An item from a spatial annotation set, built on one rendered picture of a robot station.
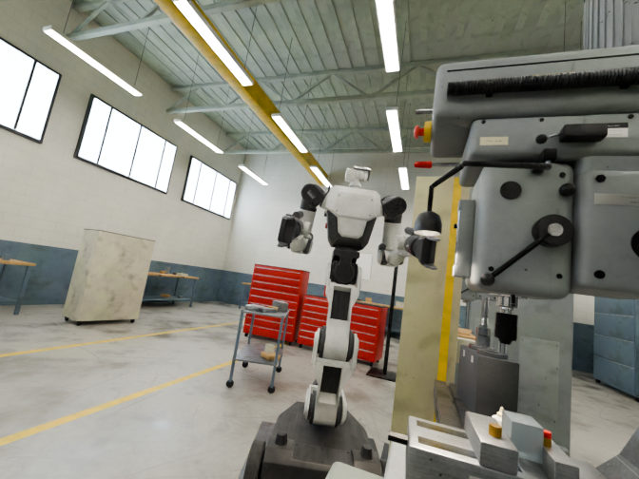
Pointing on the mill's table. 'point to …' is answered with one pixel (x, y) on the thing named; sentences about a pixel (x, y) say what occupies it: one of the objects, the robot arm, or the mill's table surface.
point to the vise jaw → (482, 441)
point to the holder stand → (487, 380)
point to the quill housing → (520, 231)
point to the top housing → (468, 109)
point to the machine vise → (419, 462)
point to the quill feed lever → (560, 234)
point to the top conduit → (624, 77)
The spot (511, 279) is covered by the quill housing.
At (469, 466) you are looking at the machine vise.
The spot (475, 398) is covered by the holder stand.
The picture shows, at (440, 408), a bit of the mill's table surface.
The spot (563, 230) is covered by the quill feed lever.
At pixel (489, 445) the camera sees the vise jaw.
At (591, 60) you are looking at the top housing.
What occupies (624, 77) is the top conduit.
